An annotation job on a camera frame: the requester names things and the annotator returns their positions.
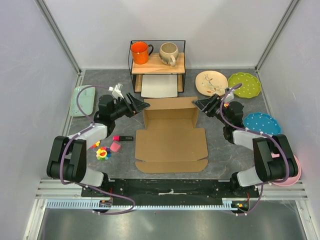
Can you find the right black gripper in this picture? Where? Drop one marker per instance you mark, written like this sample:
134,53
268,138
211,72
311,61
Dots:
208,105

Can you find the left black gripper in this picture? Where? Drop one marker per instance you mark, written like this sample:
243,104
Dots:
136,106

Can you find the brown cardboard box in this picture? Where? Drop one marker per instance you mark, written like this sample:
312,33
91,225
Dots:
170,141

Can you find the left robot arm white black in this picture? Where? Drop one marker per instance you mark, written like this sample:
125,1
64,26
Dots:
68,156

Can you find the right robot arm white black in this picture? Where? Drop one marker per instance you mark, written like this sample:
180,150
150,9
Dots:
274,160

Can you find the beige floral plate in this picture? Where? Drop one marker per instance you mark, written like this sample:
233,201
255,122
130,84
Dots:
211,82

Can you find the pink black highlighter marker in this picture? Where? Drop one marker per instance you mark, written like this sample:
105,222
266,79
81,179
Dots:
122,138

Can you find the white square plate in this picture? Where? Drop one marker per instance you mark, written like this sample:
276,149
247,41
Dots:
159,86

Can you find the green dotted plate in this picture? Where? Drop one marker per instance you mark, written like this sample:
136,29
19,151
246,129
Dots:
250,88

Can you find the pink heart toy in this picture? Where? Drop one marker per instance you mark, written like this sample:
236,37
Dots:
115,147

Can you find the mint green divided tray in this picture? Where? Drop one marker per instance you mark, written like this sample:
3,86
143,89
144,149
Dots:
86,101

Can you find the rainbow flower toy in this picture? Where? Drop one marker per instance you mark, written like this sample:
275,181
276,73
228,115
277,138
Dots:
97,144
103,153

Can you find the blue dotted plate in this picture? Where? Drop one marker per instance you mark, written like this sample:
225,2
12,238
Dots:
262,122

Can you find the orange enamel mug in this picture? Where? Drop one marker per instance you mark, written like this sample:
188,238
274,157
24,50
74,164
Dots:
141,51

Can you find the beige ceramic mug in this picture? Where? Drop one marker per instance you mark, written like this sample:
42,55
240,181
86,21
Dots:
169,53

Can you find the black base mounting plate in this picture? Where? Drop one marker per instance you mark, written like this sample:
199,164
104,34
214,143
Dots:
143,188

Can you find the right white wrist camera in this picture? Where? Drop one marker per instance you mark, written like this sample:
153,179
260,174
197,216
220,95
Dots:
229,96

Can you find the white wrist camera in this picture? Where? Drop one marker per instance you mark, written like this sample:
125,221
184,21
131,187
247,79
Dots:
116,91
229,96

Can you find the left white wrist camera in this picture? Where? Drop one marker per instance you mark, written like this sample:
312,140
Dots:
116,91

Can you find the black wire wooden shelf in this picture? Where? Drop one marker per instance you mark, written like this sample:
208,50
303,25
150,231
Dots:
155,65

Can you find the grey slotted cable duct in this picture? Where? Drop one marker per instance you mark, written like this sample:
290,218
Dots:
90,204

